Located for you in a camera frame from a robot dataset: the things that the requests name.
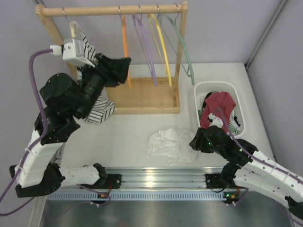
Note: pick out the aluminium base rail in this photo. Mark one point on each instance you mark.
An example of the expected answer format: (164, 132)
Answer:
(166, 178)

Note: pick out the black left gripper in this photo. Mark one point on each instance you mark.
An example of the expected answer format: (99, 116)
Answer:
(104, 68)

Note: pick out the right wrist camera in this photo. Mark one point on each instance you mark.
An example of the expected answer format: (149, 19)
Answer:
(215, 121)

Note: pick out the orange plastic hanger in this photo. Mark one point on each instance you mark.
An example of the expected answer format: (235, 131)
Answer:
(125, 45)

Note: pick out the purple plastic hanger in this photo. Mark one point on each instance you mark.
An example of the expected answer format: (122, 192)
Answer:
(144, 42)

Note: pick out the white perforated laundry basket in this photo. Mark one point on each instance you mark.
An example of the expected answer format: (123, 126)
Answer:
(203, 88)

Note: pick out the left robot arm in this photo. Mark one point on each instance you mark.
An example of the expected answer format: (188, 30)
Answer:
(66, 101)

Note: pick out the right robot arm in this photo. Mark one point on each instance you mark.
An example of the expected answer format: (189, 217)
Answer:
(248, 167)

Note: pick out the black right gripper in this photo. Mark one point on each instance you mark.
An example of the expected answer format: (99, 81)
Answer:
(198, 143)

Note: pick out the yellow plastic hanger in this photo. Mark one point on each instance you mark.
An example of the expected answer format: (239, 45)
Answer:
(160, 44)

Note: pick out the wooden clothes rack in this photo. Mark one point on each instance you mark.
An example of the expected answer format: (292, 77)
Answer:
(142, 97)

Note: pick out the cream plastic hanger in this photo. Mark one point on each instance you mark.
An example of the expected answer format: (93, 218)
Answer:
(74, 30)

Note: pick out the black white striped tank top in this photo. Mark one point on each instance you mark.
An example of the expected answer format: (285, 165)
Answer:
(103, 107)

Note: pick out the grey slotted cable duct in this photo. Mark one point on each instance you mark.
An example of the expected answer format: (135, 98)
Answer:
(143, 196)

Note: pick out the green plastic hanger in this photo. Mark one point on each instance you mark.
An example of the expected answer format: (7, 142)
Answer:
(189, 71)

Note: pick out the red garment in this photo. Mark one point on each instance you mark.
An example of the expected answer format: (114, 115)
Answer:
(222, 100)

